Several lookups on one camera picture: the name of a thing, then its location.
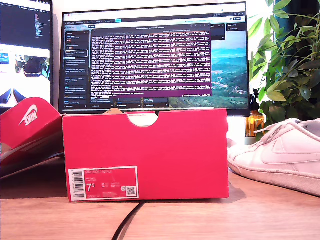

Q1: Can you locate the red Nike shoebox lid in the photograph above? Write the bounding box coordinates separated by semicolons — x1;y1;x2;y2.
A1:
0;96;66;180

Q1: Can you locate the white leather sneaker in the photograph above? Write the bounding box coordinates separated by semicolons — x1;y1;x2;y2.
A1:
227;117;320;197

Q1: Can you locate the red Nike shoebox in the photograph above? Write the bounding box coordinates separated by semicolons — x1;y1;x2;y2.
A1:
61;107;230;202

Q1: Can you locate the large black computer monitor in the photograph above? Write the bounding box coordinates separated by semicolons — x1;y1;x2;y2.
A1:
58;1;252;118

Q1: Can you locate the white rounded object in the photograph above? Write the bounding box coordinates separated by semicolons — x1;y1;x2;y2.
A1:
226;137;238;151

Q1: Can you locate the small pale green pot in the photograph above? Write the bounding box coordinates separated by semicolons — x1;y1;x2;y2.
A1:
244;136;261;146

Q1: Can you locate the amber pump bottle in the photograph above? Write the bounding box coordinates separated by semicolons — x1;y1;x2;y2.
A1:
245;88;265;138

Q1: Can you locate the green potted houseplant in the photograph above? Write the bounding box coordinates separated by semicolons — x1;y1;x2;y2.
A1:
248;0;320;141

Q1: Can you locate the black cable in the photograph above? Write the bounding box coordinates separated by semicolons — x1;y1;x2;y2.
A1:
111;199;146;240

